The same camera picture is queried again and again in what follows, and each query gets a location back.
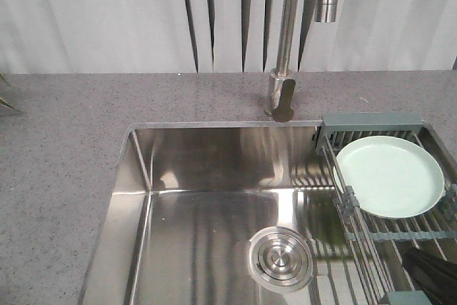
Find white pleated curtain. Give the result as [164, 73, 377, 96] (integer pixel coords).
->
[1, 0, 456, 74]

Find round steel sink drain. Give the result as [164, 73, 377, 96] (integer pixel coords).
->
[246, 226, 314, 294]

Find light green round plate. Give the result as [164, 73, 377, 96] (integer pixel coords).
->
[336, 136, 445, 219]

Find stainless steel faucet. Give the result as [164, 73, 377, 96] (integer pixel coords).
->
[264, 0, 338, 123]

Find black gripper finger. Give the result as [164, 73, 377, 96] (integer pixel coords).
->
[413, 249, 456, 280]
[402, 247, 456, 304]

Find green potted plant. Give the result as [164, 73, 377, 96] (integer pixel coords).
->
[0, 71, 22, 114]

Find stainless steel sink basin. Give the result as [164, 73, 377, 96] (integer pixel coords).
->
[79, 121, 368, 304]

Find grey green dish drying rack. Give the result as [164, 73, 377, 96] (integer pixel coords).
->
[314, 113, 456, 304]

